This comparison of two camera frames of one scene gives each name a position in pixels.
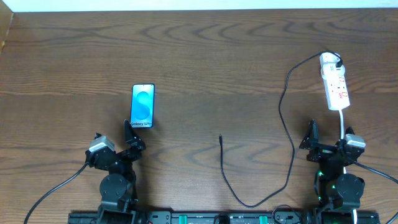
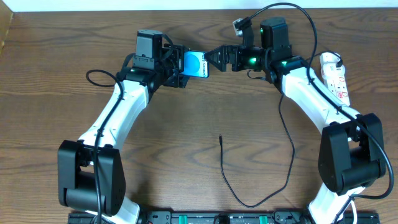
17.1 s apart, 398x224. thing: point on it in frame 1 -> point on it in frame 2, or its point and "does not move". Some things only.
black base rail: x=227 y=218 does not move
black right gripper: x=327 y=149 -> x=234 y=58
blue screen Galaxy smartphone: x=142 y=109 -> x=196 y=64
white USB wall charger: x=329 y=71 does not move
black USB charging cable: x=287 y=132 does not move
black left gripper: x=123 y=153 -> x=179 y=65
